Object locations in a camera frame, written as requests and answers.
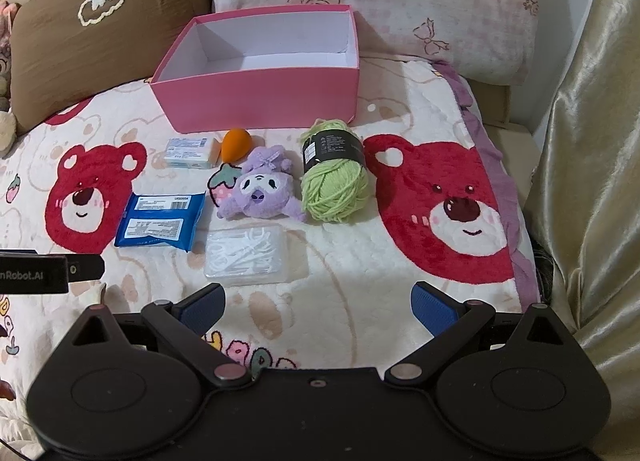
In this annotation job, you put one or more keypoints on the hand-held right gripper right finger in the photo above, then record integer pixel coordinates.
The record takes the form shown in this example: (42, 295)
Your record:
(434, 310)

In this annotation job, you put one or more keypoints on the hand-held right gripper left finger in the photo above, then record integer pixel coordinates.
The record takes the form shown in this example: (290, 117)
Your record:
(205, 310)

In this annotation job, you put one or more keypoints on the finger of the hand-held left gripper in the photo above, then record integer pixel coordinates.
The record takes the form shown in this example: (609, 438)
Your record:
(85, 266)

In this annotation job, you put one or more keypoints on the purple plush toy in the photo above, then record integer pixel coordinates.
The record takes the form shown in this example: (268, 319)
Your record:
(260, 186)

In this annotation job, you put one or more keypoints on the green yarn ball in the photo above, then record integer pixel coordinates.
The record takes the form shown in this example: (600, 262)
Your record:
(332, 181)

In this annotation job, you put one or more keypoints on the pink cardboard box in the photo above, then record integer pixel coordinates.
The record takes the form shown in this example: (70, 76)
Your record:
(260, 96)

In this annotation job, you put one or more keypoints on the clear floss picks box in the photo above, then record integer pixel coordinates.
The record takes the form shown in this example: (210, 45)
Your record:
(247, 256)

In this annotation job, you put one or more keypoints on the blue wet wipes packet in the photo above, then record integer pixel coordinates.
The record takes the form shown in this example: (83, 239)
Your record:
(160, 221)

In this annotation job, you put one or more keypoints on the bear printed blanket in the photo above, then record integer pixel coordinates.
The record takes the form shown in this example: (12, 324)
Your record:
(350, 251)

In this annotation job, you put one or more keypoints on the cream plush toy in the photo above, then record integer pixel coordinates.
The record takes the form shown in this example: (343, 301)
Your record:
(6, 133)

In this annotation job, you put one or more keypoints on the white tissue packet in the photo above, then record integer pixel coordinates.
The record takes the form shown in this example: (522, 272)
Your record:
(190, 153)

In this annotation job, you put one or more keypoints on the orange makeup sponge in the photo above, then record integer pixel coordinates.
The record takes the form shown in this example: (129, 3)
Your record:
(237, 146)

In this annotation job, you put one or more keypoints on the beige bed sheet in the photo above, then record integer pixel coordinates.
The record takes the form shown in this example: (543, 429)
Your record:
(505, 106)

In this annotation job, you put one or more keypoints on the pink brown plush toy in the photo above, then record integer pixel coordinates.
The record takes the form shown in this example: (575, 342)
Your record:
(4, 56)

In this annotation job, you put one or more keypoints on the gold satin cloth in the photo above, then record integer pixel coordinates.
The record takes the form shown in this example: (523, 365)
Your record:
(600, 141)

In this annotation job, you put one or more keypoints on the brown pillow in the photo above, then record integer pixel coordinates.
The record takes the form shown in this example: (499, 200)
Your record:
(150, 16)

